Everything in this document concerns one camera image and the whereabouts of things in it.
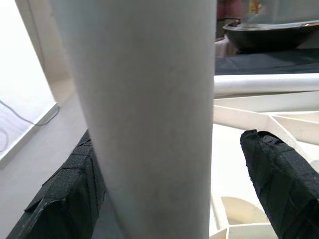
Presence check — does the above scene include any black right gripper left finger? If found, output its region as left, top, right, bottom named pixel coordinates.
left=6, top=129, right=108, bottom=239

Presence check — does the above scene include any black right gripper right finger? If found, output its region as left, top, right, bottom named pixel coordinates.
left=239, top=128, right=319, bottom=239

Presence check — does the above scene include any white plastic table leg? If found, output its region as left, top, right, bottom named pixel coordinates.
left=213, top=73, right=319, bottom=98
left=49, top=0, right=216, bottom=239

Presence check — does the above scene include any cream plastic ribbed table top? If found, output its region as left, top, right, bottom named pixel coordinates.
left=208, top=96, right=319, bottom=239

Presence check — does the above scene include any black tablecloth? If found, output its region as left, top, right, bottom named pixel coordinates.
left=214, top=48, right=319, bottom=75

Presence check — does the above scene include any black wok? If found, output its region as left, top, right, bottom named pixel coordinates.
left=222, top=21, right=319, bottom=54

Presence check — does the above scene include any patterned cloth covered bench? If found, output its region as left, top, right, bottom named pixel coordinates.
left=214, top=37, right=241, bottom=58

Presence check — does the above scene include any long thin wall cable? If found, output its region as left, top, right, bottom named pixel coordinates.
left=0, top=96, right=52, bottom=155

